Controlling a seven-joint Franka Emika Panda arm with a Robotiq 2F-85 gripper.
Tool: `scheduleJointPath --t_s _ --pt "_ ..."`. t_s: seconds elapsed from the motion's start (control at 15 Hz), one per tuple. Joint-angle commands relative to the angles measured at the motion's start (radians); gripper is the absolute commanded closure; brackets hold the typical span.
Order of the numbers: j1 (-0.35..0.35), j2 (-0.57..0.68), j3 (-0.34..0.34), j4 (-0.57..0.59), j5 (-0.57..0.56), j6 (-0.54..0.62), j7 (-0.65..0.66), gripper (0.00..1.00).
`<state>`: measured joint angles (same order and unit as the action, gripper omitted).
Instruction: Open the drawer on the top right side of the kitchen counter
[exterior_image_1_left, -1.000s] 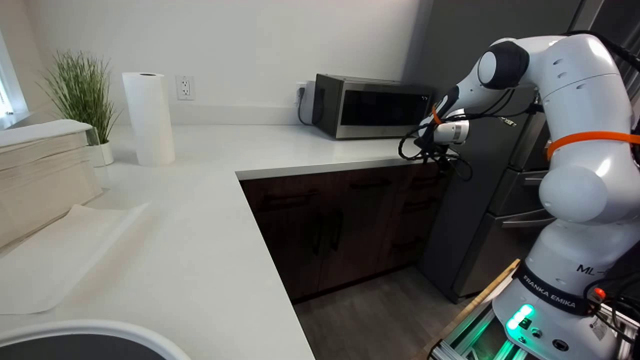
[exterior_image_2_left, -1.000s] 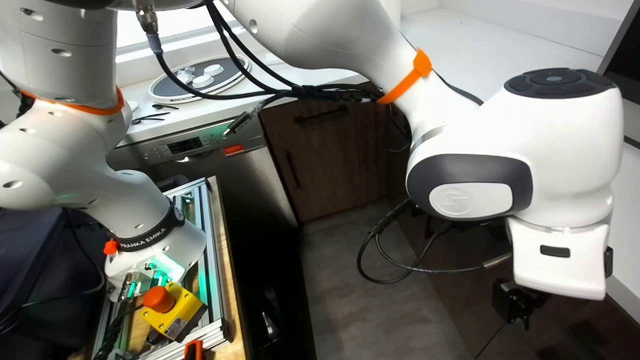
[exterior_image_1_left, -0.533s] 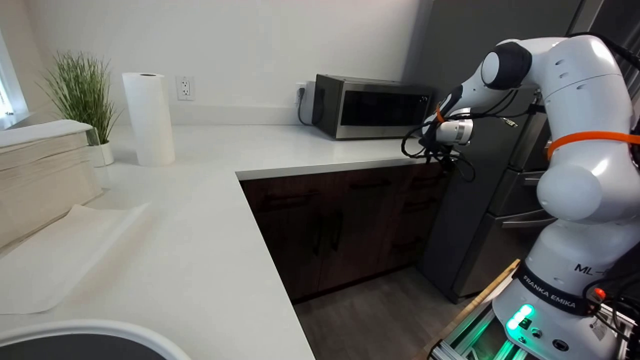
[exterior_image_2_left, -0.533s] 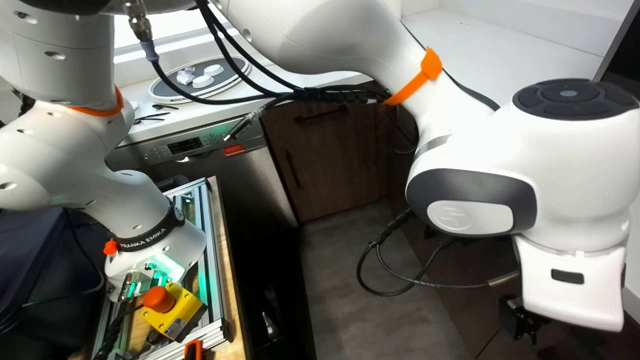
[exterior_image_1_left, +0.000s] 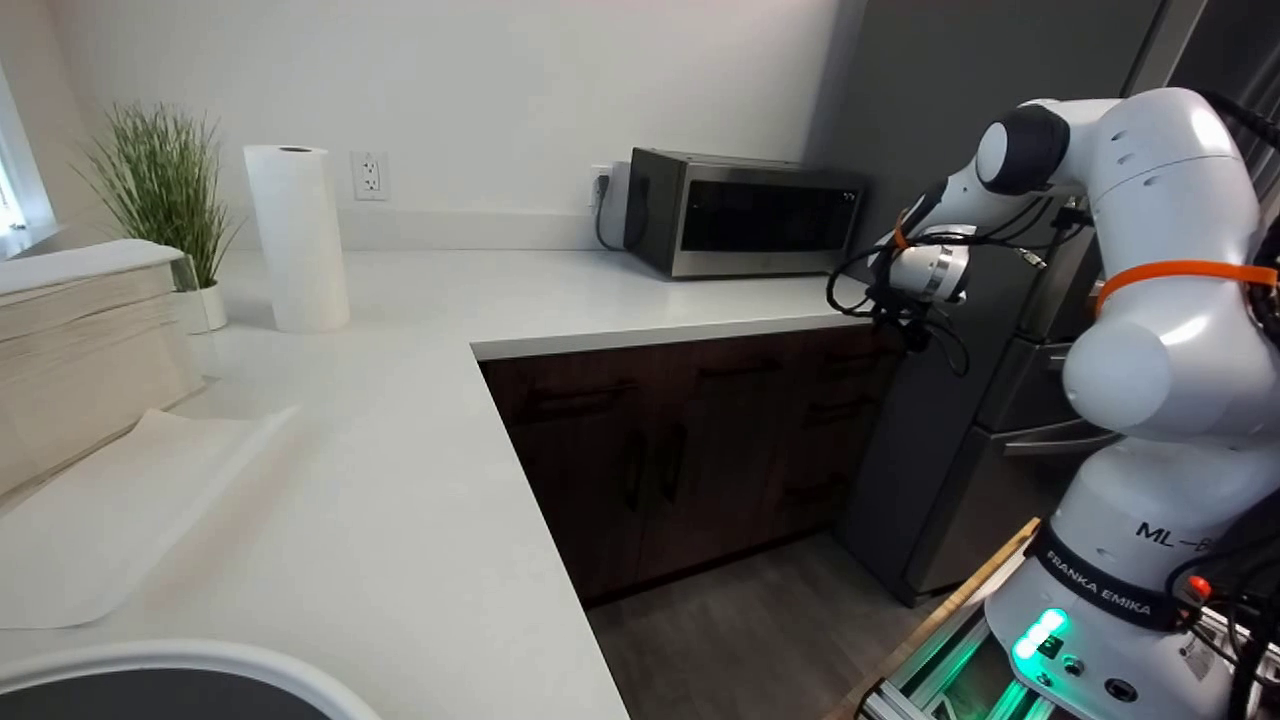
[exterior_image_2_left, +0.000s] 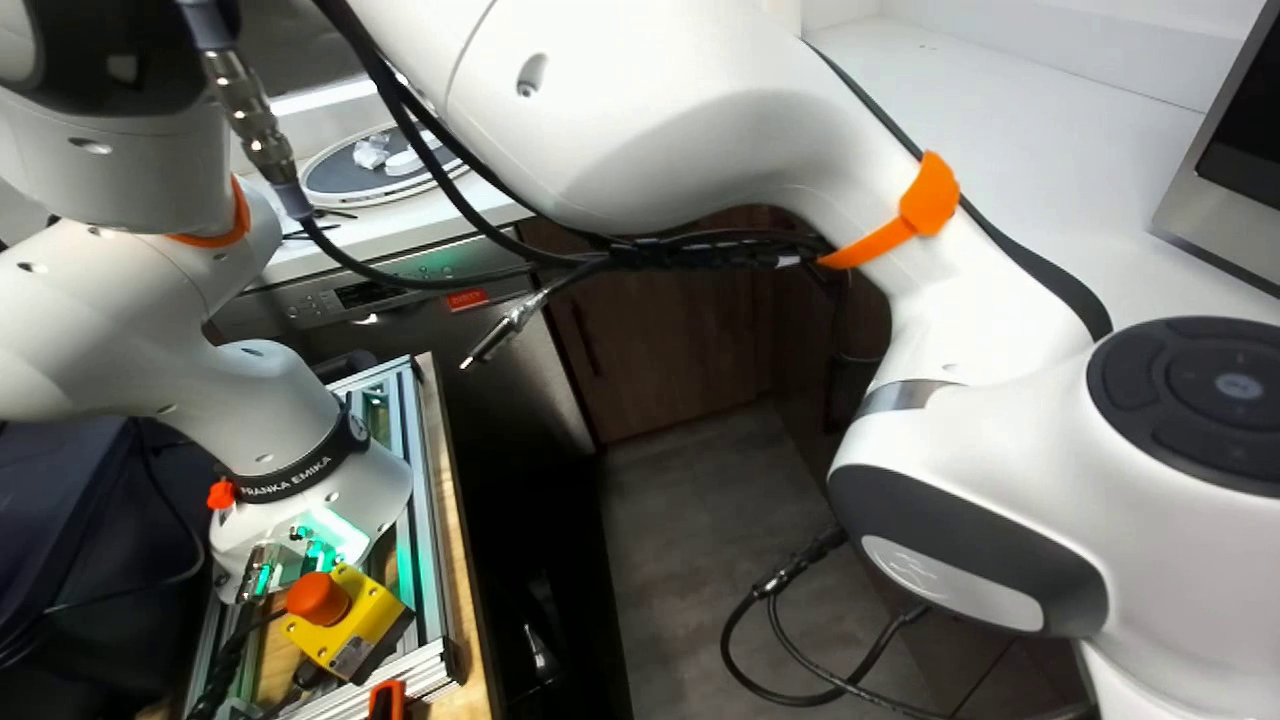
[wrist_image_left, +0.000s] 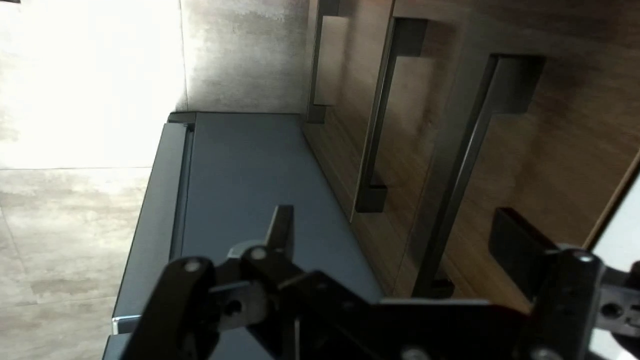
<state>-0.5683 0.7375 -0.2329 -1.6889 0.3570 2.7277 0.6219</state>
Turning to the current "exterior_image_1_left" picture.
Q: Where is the stainless steel refrigerator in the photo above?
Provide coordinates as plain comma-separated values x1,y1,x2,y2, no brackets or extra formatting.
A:
804,0,1280,608

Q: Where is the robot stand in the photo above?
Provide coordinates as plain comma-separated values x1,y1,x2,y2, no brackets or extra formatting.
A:
825,517,1280,720

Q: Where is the dark wood drawer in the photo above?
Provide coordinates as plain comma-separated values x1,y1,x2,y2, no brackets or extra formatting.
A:
481,346,696,433
788,380,891,456
776,446,873,546
688,336,793,401
786,326,904,389

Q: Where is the stack of beige paper towels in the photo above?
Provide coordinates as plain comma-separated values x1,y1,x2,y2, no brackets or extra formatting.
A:
0,238,207,503

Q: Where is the white paper towel roll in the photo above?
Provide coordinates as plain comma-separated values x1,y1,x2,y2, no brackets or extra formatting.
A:
243,145,351,334

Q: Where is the black cable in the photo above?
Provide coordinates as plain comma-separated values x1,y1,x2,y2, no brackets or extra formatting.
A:
594,174,633,252

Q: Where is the dark wood cabinet door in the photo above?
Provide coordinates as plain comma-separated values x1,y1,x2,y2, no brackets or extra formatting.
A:
638,393,793,584
505,415,649,605

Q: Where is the white paper sheet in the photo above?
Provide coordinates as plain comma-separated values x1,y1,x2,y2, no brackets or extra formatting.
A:
0,405,302,631

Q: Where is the potted green grass plant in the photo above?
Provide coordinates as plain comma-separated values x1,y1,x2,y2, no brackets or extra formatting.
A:
78,100,242,336

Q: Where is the stainless steel microwave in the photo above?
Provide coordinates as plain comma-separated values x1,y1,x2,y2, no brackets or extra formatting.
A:
624,148,868,280

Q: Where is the window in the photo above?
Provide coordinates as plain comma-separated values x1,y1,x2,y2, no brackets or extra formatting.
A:
0,60,63,261

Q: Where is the microwave door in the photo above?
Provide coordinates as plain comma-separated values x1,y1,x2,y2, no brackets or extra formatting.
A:
671,164,868,280

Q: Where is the white-rimmed grey basin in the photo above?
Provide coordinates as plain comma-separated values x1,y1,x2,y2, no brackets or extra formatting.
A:
0,640,382,720

